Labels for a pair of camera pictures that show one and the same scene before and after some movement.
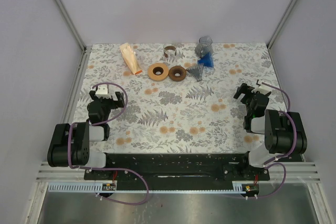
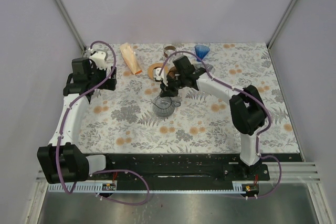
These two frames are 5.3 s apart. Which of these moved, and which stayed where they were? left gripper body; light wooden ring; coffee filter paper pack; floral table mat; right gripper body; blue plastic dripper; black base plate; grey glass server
Moved: grey glass server; right gripper body; left gripper body; blue plastic dripper
Stayed: black base plate; coffee filter paper pack; light wooden ring; floral table mat
